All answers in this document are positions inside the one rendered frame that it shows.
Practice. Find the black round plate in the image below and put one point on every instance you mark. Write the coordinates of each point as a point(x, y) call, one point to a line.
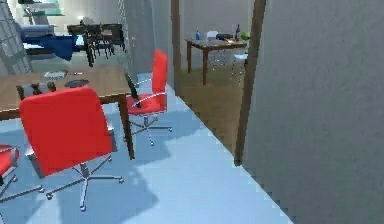
point(76, 83)

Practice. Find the small brown wooden table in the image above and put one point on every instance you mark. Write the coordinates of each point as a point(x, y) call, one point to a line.
point(213, 45)

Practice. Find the white box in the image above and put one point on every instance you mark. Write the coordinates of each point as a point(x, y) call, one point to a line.
point(211, 34)

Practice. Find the blue spray bottle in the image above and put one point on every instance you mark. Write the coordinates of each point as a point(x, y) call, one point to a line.
point(198, 35)

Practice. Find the glass wall shelf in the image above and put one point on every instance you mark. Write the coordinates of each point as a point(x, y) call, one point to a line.
point(41, 8)

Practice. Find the black slatted table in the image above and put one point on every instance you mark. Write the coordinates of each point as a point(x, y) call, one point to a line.
point(100, 33)

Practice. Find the black flat pan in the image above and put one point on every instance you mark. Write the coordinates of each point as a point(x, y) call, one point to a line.
point(224, 36)

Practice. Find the red office chair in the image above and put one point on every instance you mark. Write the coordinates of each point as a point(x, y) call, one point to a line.
point(6, 160)
point(156, 93)
point(66, 130)

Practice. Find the blue sofa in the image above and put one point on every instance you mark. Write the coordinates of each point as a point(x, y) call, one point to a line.
point(50, 41)

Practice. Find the white flat book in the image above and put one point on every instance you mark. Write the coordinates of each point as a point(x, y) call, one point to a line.
point(55, 75)

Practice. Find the dark glass bottle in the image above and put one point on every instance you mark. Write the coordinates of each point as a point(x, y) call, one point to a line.
point(237, 33)

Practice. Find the green round object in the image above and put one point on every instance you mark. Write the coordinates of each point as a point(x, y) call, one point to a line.
point(245, 36)

